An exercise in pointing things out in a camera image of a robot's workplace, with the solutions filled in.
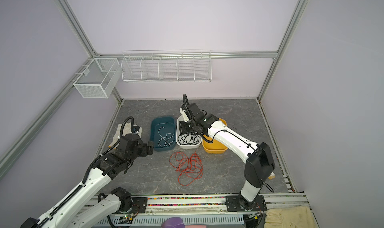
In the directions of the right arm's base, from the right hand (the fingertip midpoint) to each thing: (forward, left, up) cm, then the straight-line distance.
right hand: (180, 128), depth 80 cm
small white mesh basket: (+36, +56, +6) cm, 67 cm away
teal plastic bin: (+9, +14, -18) cm, 25 cm away
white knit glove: (+12, +40, -18) cm, 46 cm away
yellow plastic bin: (0, -22, -20) cm, 30 cm away
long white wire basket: (+42, +15, +12) cm, 46 cm away
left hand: (-8, +18, -3) cm, 20 cm away
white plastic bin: (+17, +4, -14) cm, 23 cm away
